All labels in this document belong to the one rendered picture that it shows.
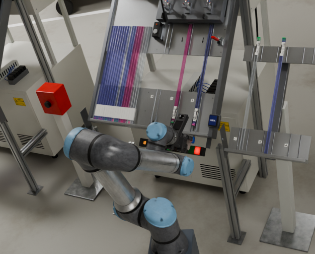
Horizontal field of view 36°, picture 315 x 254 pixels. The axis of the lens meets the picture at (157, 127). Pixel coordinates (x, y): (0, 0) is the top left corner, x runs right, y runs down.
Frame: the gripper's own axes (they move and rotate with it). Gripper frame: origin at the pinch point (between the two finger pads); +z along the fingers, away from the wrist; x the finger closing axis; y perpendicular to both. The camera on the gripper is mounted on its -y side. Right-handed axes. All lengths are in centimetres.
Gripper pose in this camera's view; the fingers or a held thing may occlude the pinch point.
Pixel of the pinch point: (189, 139)
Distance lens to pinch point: 223.1
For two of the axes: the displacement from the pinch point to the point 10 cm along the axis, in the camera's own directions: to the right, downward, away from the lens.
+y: -1.8, 9.8, -1.0
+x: 8.7, 1.1, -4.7
